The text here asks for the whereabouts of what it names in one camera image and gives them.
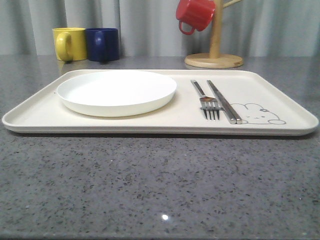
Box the cream rabbit serving tray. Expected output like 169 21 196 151
2 69 319 136

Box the yellow mug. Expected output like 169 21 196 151
52 27 87 62

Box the grey curtain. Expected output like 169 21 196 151
0 0 320 57

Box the silver metal fork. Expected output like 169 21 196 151
190 80 221 121

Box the white round plate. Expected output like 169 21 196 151
56 70 177 117

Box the dark blue mug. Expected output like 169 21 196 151
84 28 120 62

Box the wooden mug tree stand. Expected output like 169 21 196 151
184 0 244 69

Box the red mug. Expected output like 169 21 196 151
175 0 216 35

